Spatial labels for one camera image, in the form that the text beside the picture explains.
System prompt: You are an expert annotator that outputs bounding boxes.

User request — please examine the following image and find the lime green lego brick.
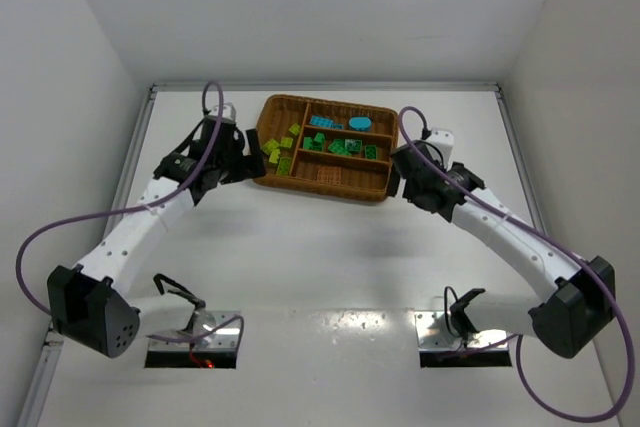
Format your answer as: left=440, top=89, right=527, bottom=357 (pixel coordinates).
left=276, top=157, right=293, bottom=176

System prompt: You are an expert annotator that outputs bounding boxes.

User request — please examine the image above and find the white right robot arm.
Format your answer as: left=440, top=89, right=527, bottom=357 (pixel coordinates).
left=391, top=141, right=613, bottom=359

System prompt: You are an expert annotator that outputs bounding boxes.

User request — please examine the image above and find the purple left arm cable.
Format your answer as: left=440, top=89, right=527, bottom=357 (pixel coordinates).
left=14, top=80, right=245, bottom=343

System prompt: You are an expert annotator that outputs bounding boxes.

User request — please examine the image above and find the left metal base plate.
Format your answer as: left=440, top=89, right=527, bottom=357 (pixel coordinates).
left=148, top=310, right=245, bottom=353

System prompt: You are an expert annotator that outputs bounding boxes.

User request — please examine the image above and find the cyan oval lego piece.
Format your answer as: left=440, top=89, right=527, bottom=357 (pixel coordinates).
left=348, top=116, right=372, bottom=132

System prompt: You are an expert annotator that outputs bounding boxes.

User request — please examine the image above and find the green lego brick bottom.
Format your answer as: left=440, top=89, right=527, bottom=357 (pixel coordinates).
left=302, top=132, right=326, bottom=152

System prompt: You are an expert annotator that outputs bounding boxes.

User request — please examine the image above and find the cyan rectangular lego brick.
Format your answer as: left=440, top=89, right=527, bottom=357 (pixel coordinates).
left=309, top=116, right=333, bottom=128

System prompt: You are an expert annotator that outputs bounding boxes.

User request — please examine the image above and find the metal base plate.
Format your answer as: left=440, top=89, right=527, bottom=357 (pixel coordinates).
left=414, top=310, right=509, bottom=354
left=148, top=310, right=245, bottom=353

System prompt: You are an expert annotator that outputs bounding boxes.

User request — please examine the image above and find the green long lego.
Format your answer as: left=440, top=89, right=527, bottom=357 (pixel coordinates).
left=344, top=139, right=362, bottom=154

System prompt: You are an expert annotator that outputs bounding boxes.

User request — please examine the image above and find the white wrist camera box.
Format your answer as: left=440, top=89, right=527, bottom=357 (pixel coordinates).
left=427, top=128, right=455, bottom=164

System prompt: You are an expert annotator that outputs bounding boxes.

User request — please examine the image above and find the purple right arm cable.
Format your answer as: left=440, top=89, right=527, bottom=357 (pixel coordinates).
left=398, top=106, right=633, bottom=422

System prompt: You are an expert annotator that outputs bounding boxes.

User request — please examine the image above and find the small green lego cube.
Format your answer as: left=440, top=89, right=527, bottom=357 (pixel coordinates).
left=363, top=145, right=378, bottom=160

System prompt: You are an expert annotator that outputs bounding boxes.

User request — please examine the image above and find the green long lego brick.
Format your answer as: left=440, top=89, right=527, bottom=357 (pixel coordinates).
left=328, top=141, right=351, bottom=156

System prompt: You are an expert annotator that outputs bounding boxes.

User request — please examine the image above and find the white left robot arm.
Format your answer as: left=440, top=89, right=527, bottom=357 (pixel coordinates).
left=47, top=115, right=266, bottom=358

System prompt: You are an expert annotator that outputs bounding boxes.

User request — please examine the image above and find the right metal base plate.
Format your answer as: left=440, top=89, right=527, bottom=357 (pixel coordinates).
left=414, top=310, right=509, bottom=354

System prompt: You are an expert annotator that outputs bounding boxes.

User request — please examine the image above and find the brown wicker divided basket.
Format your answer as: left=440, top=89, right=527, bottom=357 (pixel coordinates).
left=255, top=94, right=398, bottom=203

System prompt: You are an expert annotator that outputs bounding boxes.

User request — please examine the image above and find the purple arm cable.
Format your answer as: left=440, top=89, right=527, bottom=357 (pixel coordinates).
left=14, top=80, right=245, bottom=343
left=398, top=106, right=633, bottom=422

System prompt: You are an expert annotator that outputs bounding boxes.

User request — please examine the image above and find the small lime lego brick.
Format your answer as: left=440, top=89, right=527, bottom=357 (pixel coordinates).
left=287, top=123, right=302, bottom=136

